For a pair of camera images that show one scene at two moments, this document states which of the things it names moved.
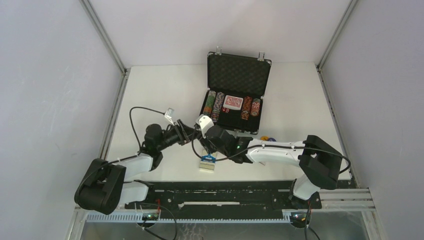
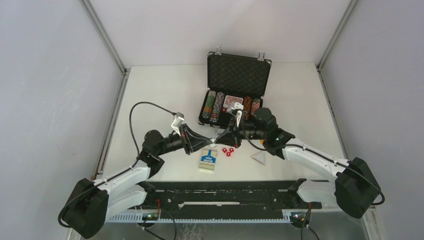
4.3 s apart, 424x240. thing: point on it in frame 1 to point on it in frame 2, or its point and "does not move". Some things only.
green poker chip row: x=208 y=108 does not move
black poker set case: x=236 y=86 does not move
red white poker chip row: x=255 y=107 does not move
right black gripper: x=206 y=141 to x=228 y=140
